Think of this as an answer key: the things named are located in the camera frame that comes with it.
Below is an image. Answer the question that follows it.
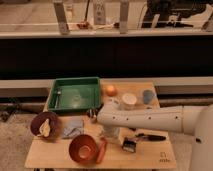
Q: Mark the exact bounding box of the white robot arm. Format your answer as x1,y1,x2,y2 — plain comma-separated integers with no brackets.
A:
97,99,213,171

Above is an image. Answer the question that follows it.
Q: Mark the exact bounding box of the green plastic tray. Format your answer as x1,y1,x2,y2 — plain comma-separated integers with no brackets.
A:
48,77,101,113

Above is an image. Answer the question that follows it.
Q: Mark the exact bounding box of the metal spoon in tray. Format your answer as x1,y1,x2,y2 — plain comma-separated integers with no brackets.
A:
55,90,61,108

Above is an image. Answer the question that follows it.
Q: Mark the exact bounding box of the orange fruit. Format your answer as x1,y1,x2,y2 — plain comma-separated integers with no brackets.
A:
105,85,117,97

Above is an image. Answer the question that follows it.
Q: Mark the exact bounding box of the white paper cup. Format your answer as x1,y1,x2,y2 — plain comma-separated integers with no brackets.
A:
121,93,137,110

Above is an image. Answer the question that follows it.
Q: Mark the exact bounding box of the blue grey cup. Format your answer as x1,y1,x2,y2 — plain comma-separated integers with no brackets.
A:
143,90,154,104

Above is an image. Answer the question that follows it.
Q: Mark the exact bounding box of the grey blue cloth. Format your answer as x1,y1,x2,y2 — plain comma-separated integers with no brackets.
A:
61,119,84,139

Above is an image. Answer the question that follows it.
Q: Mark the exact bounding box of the wooden folding table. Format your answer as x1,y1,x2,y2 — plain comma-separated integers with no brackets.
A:
24,80,178,170

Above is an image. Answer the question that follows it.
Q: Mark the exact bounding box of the orange bowl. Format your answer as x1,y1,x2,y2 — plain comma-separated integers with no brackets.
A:
69,134,98,164

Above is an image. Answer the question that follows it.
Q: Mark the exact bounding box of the cream banana piece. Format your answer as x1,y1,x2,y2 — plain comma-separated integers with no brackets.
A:
39,119,50,137

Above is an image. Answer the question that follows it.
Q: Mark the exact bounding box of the dark red bowl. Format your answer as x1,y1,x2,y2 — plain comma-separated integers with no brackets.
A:
30,111,61,139

